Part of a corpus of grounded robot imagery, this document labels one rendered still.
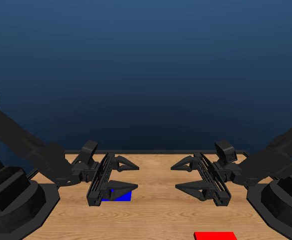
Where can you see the blue hollow socket block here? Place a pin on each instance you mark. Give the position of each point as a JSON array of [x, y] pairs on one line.
[[126, 197]]

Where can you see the thin red peg bar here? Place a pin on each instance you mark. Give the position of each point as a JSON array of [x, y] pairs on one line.
[[214, 236]]

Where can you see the black table frame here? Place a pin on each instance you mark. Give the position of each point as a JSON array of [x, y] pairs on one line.
[[160, 151]]

